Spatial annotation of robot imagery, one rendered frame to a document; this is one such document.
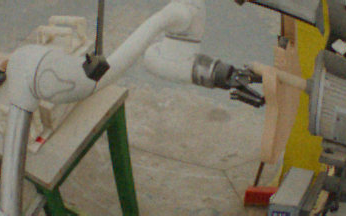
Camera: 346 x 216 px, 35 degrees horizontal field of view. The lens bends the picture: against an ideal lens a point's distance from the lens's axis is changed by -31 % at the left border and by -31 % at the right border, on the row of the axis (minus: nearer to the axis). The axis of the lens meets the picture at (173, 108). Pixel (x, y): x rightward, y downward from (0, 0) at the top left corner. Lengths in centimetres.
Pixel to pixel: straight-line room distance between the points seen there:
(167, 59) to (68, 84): 55
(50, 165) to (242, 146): 176
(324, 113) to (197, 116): 223
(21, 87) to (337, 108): 87
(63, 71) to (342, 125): 74
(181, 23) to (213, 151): 166
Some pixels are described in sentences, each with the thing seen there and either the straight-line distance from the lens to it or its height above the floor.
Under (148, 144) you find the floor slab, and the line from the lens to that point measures 363.
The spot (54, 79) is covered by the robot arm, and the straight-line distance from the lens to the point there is 154.
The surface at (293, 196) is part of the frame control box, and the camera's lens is 158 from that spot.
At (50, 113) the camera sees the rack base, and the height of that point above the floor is 101.
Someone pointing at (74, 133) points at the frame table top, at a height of 93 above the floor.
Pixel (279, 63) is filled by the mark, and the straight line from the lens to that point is 185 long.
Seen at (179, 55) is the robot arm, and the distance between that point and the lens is 203.
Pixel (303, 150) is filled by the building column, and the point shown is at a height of 34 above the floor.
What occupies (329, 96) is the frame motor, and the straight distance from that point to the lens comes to 163.
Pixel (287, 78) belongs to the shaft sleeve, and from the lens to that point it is 176.
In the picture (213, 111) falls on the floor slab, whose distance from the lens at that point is 384.
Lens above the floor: 218
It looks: 34 degrees down
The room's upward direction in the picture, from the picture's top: 2 degrees counter-clockwise
